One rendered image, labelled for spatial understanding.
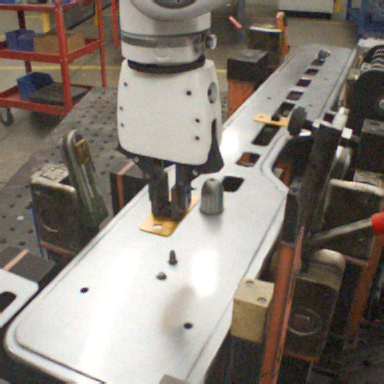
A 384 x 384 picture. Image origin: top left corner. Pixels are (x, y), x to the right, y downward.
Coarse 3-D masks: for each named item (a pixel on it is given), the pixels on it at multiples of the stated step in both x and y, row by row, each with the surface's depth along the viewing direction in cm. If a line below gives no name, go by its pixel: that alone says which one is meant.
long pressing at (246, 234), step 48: (336, 48) 146; (336, 96) 108; (240, 144) 86; (288, 144) 88; (144, 192) 73; (192, 192) 72; (240, 192) 72; (96, 240) 63; (144, 240) 62; (192, 240) 62; (240, 240) 62; (48, 288) 55; (96, 288) 54; (144, 288) 54; (192, 288) 55; (48, 336) 48; (96, 336) 48; (144, 336) 48; (192, 336) 48
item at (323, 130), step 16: (304, 112) 43; (288, 128) 43; (304, 128) 43; (320, 128) 41; (336, 128) 40; (320, 144) 42; (336, 144) 41; (352, 144) 42; (320, 160) 42; (304, 176) 44; (320, 176) 43; (320, 192) 44; (304, 224) 46; (304, 240) 47
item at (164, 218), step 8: (168, 200) 55; (192, 200) 57; (160, 208) 54; (168, 208) 54; (192, 208) 55; (152, 216) 54; (160, 216) 54; (168, 216) 54; (184, 216) 54; (144, 224) 53; (152, 224) 53; (160, 224) 53; (168, 224) 53; (176, 224) 53; (152, 232) 51; (160, 232) 51; (168, 232) 51
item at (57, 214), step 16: (32, 176) 67; (48, 176) 67; (64, 176) 67; (32, 192) 68; (48, 192) 66; (64, 192) 65; (32, 208) 70; (48, 208) 68; (64, 208) 67; (48, 224) 71; (64, 224) 68; (80, 224) 68; (48, 240) 72; (64, 240) 70; (80, 240) 69; (48, 256) 77; (64, 256) 73
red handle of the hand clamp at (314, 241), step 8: (376, 216) 44; (352, 224) 46; (360, 224) 46; (368, 224) 45; (376, 224) 44; (320, 232) 49; (328, 232) 48; (336, 232) 47; (344, 232) 46; (352, 232) 46; (360, 232) 45; (368, 232) 45; (376, 232) 44; (312, 240) 48; (320, 240) 48; (328, 240) 47; (336, 240) 47; (344, 240) 46; (352, 240) 46; (304, 248) 49; (312, 248) 48; (320, 248) 48
